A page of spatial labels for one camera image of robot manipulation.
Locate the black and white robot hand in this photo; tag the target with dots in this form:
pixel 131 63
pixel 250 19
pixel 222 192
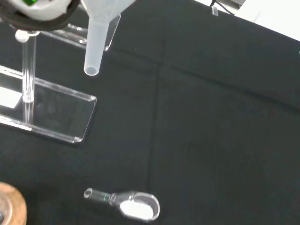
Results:
pixel 44 10

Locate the black cloth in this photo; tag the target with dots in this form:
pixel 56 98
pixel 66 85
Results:
pixel 199 122

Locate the clear acrylic funnel stand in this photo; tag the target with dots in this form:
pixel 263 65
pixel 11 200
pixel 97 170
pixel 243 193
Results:
pixel 58 110

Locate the small clear clip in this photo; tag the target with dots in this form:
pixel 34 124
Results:
pixel 215 11

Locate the glass weighing funnel with powder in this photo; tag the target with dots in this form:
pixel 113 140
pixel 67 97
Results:
pixel 138 207

